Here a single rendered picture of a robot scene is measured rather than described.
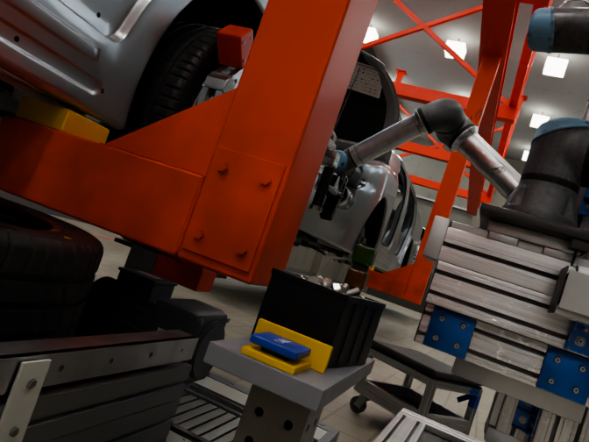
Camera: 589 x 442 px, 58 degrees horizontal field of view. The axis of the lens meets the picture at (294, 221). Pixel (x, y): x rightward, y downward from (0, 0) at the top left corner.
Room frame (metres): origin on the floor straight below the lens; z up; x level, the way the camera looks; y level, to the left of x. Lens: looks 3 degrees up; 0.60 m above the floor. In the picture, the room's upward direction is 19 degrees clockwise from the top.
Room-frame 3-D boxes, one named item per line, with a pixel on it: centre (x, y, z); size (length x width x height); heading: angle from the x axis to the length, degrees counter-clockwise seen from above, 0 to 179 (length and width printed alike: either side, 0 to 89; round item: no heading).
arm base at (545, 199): (1.12, -0.49, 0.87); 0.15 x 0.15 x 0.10
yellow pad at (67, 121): (1.21, 0.57, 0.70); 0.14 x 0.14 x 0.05; 71
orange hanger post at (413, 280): (5.10, -1.04, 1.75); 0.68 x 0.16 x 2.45; 71
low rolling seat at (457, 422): (2.42, -0.77, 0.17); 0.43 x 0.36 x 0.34; 35
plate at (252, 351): (0.75, -0.04, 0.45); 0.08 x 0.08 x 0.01; 71
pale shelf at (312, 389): (0.91, -0.09, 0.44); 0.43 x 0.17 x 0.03; 161
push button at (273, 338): (0.75, -0.04, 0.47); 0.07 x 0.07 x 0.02; 71
